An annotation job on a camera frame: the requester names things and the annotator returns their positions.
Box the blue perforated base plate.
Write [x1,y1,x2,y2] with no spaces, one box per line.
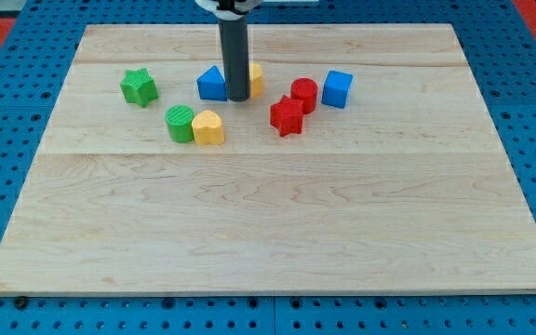
[0,0,536,334]

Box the yellow pentagon block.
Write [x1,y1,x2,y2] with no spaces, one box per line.
[249,62,264,98]

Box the yellow heart block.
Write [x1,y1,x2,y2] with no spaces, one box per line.
[192,110,225,145]

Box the green cylinder block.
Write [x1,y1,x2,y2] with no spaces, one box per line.
[165,104,194,143]

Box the light wooden board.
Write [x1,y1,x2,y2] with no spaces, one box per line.
[0,24,536,297]

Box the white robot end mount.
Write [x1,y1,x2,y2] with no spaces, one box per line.
[194,0,262,20]

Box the red cylinder block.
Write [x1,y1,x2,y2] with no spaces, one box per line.
[290,77,318,114]

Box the green star block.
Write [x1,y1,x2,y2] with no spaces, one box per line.
[120,68,158,107]

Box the blue cube block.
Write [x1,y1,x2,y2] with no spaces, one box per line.
[321,71,353,109]

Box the red star block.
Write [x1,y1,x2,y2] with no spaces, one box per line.
[270,95,303,137]

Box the blue triangle block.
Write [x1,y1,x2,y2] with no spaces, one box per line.
[196,66,227,101]

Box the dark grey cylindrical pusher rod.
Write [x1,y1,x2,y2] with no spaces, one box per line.
[219,16,250,101]

